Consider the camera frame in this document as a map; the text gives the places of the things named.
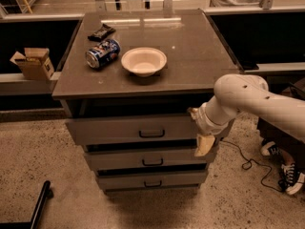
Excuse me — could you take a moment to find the grey top drawer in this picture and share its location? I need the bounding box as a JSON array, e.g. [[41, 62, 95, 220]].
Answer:
[[66, 114, 198, 145]]

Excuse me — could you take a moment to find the white paper bowl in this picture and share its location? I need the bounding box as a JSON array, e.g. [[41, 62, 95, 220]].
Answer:
[[121, 47, 167, 77]]

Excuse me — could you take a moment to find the small cardboard box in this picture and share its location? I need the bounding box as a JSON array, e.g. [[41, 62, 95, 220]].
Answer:
[[10, 48, 54, 80]]

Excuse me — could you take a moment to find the black white sneaker left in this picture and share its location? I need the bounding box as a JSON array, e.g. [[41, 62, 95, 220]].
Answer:
[[260, 139, 280, 156]]

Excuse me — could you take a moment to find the black snack wrapper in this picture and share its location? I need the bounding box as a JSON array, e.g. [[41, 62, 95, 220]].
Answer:
[[88, 24, 115, 42]]

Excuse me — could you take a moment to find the grey middle drawer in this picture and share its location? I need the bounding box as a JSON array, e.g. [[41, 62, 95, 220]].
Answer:
[[84, 146, 216, 171]]

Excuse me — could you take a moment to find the black metal stand leg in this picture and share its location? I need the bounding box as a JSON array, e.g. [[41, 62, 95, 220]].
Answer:
[[0, 180, 53, 229]]

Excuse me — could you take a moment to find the black floor cable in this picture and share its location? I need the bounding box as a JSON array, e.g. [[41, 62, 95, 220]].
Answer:
[[220, 140, 285, 194]]

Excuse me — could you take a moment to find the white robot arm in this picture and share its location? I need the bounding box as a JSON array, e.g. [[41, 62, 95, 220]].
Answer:
[[188, 74, 305, 156]]

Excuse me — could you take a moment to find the grey drawer cabinet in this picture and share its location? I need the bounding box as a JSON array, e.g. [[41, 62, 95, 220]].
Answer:
[[52, 10, 236, 179]]

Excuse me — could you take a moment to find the blue soda can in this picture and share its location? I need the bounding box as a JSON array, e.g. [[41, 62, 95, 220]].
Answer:
[[85, 39, 121, 69]]

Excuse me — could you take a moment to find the black white sneaker right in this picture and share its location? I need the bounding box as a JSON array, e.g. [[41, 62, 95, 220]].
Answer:
[[279, 163, 305, 196]]

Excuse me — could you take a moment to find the grey bottom drawer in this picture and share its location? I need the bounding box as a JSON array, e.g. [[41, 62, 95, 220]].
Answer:
[[96, 170, 208, 191]]

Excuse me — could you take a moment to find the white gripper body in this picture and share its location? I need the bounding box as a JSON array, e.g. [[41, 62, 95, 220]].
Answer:
[[192, 109, 228, 135]]

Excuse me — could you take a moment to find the grey drawer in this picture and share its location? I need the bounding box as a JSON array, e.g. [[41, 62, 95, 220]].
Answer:
[[66, 114, 198, 145], [96, 170, 208, 191], [84, 146, 216, 171]]

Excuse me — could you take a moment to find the black white sneaker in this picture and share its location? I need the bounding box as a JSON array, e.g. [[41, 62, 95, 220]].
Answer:
[[260, 139, 280, 156], [279, 163, 305, 196]]

